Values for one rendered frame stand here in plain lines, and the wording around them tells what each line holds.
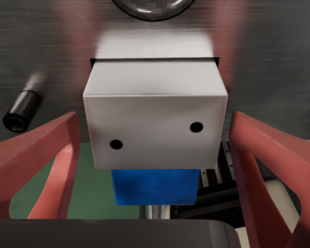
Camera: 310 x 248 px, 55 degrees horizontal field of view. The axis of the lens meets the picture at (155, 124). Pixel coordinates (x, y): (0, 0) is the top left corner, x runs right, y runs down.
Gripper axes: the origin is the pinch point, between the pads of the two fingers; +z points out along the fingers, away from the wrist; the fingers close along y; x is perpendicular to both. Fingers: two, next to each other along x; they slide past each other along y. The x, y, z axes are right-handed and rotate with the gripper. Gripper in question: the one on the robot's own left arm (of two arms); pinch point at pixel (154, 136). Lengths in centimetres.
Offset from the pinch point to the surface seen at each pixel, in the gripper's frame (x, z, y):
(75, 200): 114, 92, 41
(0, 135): 4.5, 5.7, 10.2
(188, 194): 4.1, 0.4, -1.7
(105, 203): 117, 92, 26
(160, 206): 6.1, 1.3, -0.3
